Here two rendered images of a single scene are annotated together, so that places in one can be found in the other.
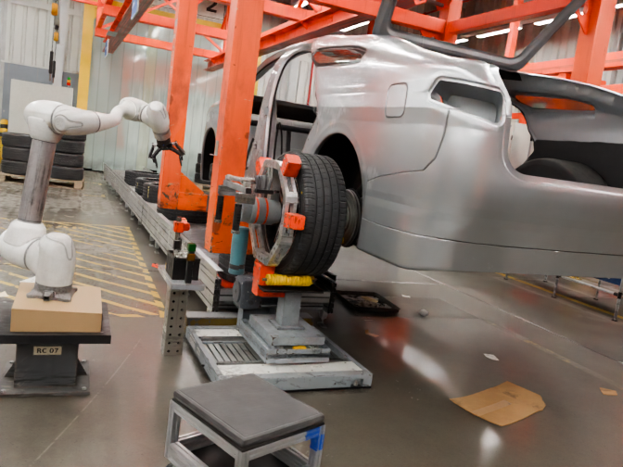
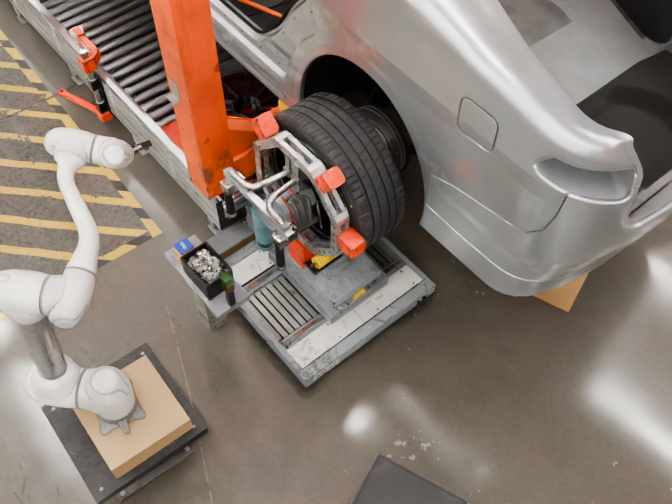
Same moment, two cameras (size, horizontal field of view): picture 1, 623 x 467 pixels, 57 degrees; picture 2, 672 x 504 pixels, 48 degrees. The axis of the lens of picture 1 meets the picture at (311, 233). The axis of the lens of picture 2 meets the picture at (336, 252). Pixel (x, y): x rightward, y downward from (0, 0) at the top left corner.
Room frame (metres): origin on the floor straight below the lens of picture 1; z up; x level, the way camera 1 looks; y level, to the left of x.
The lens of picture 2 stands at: (1.11, 0.63, 3.24)
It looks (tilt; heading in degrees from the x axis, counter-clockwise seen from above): 55 degrees down; 344
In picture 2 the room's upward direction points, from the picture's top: 1 degrees clockwise
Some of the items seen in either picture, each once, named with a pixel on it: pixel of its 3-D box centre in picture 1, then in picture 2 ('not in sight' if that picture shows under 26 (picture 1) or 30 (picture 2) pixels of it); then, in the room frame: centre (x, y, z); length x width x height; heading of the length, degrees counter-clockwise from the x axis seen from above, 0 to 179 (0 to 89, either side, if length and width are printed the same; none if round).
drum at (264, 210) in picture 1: (258, 210); (286, 204); (2.99, 0.29, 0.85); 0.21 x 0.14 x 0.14; 115
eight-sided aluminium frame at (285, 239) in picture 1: (271, 211); (300, 195); (3.02, 0.23, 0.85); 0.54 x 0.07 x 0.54; 25
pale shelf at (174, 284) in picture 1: (180, 276); (206, 275); (3.01, 0.67, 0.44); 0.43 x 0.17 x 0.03; 25
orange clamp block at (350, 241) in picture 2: (294, 220); (351, 243); (2.73, 0.09, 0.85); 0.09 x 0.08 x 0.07; 25
